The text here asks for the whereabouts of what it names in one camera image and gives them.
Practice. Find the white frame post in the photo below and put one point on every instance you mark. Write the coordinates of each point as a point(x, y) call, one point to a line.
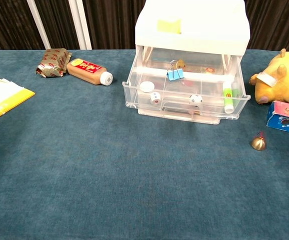
point(80, 25)
point(38, 25)

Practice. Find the teal table cloth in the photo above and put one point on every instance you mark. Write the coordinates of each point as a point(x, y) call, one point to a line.
point(109, 175)

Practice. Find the white yellow flat box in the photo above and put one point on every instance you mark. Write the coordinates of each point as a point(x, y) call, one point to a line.
point(2, 100)

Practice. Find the small red yellow candy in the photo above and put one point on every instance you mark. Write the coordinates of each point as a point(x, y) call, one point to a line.
point(209, 70)

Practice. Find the white die black dots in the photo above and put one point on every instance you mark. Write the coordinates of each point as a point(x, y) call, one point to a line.
point(195, 99)

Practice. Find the yellow sticky note pad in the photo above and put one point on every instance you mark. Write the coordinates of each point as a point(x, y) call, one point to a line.
point(168, 25)

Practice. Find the dark pleated curtain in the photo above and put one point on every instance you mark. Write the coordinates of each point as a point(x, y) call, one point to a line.
point(9, 25)

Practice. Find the brown drink bottle red label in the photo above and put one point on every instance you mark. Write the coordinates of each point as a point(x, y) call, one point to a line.
point(87, 71)

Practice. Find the blue binder clip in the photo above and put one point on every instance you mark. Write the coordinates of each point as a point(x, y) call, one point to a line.
point(175, 75)

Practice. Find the green white marker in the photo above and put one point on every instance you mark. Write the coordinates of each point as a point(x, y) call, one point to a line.
point(228, 100)

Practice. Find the white die coloured dots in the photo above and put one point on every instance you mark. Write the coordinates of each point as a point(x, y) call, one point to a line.
point(155, 98)

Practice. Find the clear plastic drawer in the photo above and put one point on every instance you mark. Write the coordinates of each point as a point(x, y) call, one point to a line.
point(132, 97)

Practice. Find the gold foil snack packet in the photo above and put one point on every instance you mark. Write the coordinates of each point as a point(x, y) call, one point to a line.
point(53, 62)

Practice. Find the white plastic drawer cabinet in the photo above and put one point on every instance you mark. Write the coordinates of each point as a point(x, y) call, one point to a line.
point(204, 25)

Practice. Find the small golden bell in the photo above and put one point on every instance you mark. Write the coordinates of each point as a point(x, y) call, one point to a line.
point(258, 143)

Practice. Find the white round cap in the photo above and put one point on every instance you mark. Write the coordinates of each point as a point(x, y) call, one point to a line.
point(146, 86)

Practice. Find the yellow plush toy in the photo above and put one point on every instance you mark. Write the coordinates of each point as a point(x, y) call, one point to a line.
point(282, 85)

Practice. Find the blue pink cookie box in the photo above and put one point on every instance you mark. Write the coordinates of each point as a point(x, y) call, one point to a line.
point(287, 117)

